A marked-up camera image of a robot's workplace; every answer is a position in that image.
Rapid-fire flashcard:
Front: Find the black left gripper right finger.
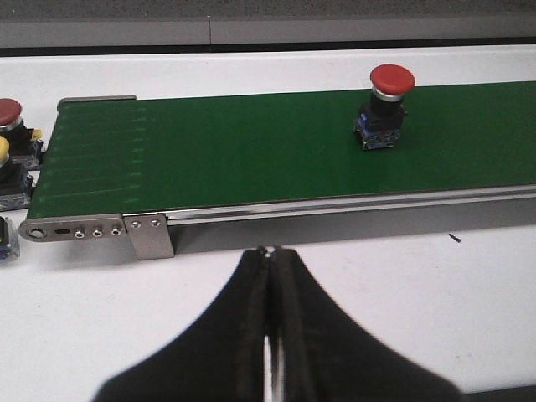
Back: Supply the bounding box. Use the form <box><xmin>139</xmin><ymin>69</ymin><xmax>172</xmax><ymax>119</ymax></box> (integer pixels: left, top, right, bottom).
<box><xmin>272</xmin><ymin>248</ymin><xmax>465</xmax><ymax>401</ymax></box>

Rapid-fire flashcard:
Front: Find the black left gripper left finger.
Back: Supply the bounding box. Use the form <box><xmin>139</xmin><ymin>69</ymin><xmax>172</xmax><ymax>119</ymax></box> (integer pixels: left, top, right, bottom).
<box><xmin>95</xmin><ymin>248</ymin><xmax>268</xmax><ymax>401</ymax></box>

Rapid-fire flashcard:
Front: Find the red mushroom push button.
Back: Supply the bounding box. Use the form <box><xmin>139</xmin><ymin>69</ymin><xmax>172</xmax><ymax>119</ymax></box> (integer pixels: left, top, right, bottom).
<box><xmin>0</xmin><ymin>98</ymin><xmax>45</xmax><ymax>171</ymax></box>
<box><xmin>353</xmin><ymin>64</ymin><xmax>415</xmax><ymax>151</ymax></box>

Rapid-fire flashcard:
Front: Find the small black screw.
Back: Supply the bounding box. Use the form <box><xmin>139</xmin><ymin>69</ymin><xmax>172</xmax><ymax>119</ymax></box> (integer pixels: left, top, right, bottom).
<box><xmin>448</xmin><ymin>233</ymin><xmax>461</xmax><ymax>244</ymax></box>

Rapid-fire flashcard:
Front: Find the green conveyor belt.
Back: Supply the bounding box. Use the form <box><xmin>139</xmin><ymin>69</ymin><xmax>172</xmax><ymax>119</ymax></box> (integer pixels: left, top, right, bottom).
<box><xmin>28</xmin><ymin>81</ymin><xmax>535</xmax><ymax>219</ymax></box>

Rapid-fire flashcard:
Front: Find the yellow mushroom push button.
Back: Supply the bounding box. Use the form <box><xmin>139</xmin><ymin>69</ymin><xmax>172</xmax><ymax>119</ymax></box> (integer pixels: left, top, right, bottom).
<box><xmin>0</xmin><ymin>217</ymin><xmax>20</xmax><ymax>264</ymax></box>
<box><xmin>0</xmin><ymin>137</ymin><xmax>34</xmax><ymax>211</ymax></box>

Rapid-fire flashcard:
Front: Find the aluminium conveyor frame rail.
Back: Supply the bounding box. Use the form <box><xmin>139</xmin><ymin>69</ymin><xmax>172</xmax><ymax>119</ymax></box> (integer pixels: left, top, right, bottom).
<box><xmin>20</xmin><ymin>97</ymin><xmax>535</xmax><ymax>259</ymax></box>

